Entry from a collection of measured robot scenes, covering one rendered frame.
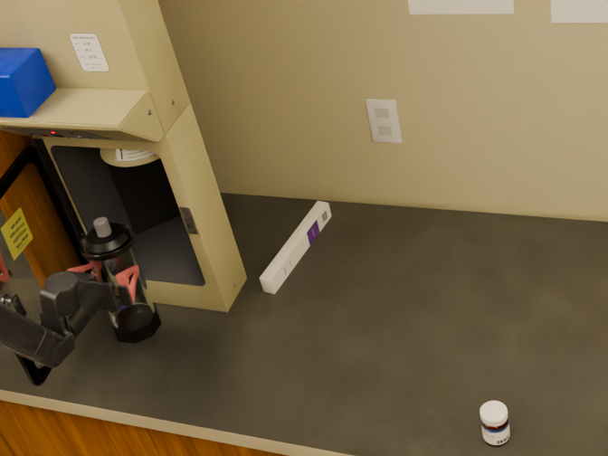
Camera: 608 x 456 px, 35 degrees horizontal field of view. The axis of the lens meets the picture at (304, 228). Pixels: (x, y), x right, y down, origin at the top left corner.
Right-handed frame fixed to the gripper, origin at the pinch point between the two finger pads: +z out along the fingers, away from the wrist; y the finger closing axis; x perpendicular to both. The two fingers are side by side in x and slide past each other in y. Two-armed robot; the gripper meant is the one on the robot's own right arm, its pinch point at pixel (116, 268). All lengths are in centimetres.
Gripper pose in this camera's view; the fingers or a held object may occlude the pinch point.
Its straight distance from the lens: 192.7
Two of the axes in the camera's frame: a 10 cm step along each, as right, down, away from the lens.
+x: 1.6, 8.3, 5.3
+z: 3.6, -5.5, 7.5
